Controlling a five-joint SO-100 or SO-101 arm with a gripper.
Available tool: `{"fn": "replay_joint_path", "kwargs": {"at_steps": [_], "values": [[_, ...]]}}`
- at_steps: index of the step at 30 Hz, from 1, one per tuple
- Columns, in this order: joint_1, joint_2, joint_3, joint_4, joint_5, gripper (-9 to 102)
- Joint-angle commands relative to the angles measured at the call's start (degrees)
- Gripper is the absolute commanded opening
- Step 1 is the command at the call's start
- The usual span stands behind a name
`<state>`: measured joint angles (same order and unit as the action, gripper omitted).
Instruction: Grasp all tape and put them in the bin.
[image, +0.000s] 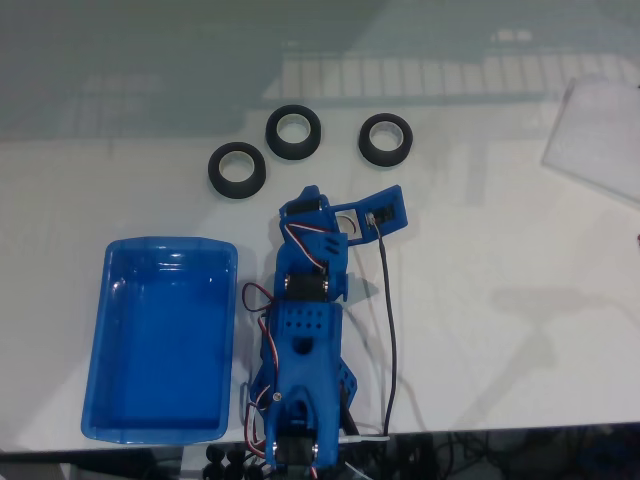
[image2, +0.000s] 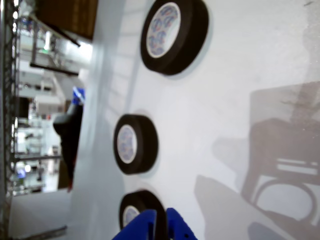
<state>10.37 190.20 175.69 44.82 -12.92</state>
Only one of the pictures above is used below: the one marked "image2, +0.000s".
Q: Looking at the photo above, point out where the metal truss frame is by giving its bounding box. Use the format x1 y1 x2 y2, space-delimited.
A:
0 0 20 201

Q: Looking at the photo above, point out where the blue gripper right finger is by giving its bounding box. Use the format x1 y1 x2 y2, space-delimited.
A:
165 206 199 240

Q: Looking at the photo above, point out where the black chair back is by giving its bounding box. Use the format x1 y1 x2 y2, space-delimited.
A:
53 104 85 193

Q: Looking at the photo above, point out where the small blue object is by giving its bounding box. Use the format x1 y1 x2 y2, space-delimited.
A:
71 86 86 106

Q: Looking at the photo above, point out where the black tape roll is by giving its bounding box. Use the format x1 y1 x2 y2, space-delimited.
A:
118 189 168 240
139 0 210 76
112 113 160 176

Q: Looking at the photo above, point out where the brown table with black legs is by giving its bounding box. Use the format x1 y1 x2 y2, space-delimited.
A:
28 0 98 76

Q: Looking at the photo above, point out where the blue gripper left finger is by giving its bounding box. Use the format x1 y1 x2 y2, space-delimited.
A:
111 208 159 240

